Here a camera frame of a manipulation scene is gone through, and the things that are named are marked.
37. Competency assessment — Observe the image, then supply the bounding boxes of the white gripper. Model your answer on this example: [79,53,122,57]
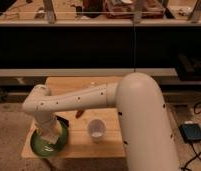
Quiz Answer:
[39,126,60,144]

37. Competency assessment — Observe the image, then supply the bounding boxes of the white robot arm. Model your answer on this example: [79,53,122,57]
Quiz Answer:
[23,72,180,171]

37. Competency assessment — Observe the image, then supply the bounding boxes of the green ceramic bowl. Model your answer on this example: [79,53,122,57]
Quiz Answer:
[30,121,69,158]

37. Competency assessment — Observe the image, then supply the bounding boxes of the small black object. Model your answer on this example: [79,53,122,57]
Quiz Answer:
[57,116,69,127]

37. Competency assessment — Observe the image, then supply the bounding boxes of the wooden table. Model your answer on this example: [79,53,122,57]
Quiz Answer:
[21,76,128,159]

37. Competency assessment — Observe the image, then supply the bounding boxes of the red brown sausage toy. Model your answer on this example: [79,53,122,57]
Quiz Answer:
[75,110,84,119]

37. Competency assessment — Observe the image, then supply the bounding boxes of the white plastic cup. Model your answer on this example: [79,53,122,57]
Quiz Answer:
[87,119,106,143]

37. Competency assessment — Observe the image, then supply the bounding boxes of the long wooden shelf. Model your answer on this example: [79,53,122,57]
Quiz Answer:
[0,68,177,77]

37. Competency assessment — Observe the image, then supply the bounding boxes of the cluttered workbench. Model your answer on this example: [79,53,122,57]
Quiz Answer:
[0,0,201,26]

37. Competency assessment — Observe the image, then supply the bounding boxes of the black foot pedal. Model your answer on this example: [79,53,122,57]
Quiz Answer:
[179,124,201,143]

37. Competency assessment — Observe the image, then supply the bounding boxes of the black cable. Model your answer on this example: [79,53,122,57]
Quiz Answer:
[180,101,201,171]

